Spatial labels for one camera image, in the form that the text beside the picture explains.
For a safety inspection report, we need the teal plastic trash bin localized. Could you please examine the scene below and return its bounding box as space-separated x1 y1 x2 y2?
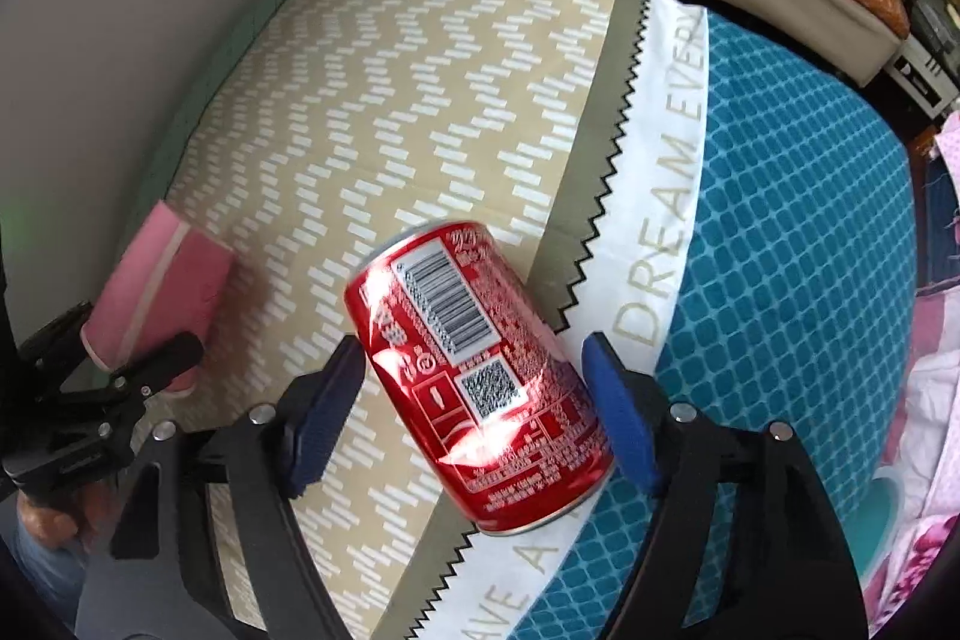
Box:
844 466 905 588

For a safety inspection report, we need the person's left hand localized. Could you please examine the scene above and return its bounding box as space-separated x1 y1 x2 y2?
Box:
16 479 119 552

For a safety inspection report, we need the patterned bed sheet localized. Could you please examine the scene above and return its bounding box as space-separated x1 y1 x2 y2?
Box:
133 0 921 640

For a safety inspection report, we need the red cola can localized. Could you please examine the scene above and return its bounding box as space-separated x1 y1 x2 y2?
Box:
343 221 613 536

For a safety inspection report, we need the floral pink white quilt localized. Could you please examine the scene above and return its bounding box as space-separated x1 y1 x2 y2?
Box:
860 110 960 634

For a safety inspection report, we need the pink paper cup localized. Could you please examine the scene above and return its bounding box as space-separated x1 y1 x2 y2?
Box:
80 202 235 370

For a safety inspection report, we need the black media player box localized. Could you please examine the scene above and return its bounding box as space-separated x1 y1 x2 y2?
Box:
884 0 958 120

